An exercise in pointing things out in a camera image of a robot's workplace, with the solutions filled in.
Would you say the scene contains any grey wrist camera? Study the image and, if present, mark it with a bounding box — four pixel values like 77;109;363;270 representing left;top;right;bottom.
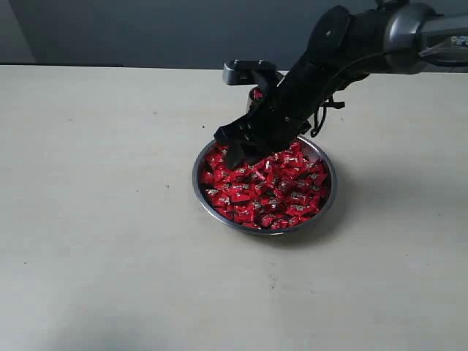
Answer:
222;59;284;91

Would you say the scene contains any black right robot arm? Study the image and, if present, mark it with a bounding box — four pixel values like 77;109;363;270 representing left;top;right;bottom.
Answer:
214;1;467;170

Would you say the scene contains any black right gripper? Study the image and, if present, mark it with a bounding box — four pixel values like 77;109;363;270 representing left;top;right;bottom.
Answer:
214;62;329;169

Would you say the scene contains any round steel bowl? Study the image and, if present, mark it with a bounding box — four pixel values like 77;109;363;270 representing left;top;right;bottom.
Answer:
192;135;339;237

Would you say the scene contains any stainless steel cup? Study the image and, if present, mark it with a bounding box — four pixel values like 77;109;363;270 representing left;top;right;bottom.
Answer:
246;86;263;113

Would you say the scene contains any pile of red wrapped candies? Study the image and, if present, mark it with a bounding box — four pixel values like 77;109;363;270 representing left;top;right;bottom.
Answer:
200;140;330;230

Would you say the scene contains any black cable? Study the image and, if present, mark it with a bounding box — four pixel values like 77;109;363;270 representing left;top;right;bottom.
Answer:
310;50;388;138

